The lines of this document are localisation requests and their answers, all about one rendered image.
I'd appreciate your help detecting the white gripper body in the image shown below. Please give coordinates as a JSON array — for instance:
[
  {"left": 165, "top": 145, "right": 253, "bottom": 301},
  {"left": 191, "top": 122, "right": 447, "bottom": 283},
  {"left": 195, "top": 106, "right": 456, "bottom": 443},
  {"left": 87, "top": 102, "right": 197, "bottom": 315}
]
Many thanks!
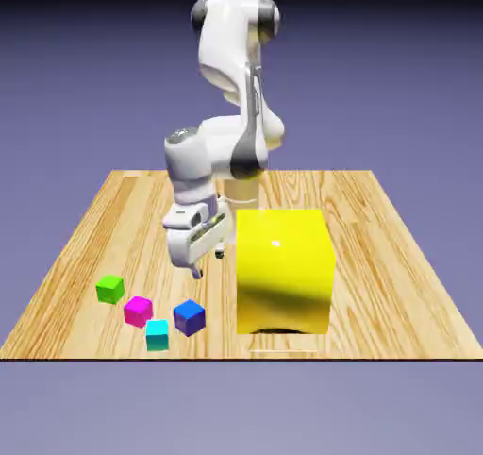
[{"left": 166, "top": 207, "right": 237, "bottom": 270}]

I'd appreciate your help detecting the small blue cube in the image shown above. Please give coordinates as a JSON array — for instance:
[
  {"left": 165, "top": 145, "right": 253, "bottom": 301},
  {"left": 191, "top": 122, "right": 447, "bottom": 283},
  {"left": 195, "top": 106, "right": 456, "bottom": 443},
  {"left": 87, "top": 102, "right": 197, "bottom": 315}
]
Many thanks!
[{"left": 173, "top": 298, "right": 207, "bottom": 338}]

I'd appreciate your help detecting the small magenta cube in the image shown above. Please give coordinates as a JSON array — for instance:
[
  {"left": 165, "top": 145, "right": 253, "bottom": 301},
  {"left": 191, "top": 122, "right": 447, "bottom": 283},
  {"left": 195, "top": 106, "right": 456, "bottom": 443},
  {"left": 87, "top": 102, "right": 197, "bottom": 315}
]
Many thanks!
[{"left": 123, "top": 295, "right": 154, "bottom": 329}]

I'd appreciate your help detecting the small cyan cube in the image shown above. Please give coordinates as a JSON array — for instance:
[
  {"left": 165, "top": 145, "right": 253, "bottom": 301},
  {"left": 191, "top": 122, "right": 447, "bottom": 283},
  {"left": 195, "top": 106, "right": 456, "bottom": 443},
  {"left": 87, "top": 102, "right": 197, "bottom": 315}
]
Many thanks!
[{"left": 145, "top": 319, "right": 170, "bottom": 352}]

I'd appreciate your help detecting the small green cube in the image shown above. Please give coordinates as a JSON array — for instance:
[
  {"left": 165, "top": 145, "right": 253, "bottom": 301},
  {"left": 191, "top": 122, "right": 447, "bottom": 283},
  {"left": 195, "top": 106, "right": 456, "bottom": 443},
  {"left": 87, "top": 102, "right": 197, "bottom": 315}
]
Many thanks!
[{"left": 94, "top": 274, "right": 125, "bottom": 306}]

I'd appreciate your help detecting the large yellow box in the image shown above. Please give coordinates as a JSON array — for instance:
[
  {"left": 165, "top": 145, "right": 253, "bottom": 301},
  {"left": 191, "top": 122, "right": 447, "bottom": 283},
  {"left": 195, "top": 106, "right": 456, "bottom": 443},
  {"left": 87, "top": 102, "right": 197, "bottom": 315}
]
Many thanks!
[{"left": 235, "top": 208, "right": 337, "bottom": 336}]

